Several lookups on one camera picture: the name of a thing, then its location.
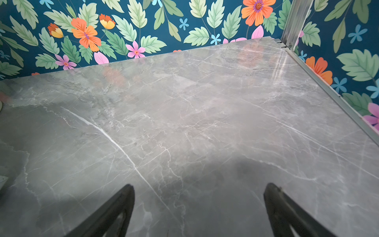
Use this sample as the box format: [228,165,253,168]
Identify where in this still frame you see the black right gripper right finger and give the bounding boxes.
[264,183,335,237]

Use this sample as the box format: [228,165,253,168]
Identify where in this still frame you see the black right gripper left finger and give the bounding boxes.
[66,184,135,237]

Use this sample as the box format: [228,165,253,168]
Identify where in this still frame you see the aluminium table edge rail right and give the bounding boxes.
[283,47,379,146]

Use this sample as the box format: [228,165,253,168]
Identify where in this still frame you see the aluminium frame post right rear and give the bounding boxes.
[281,0,313,51]

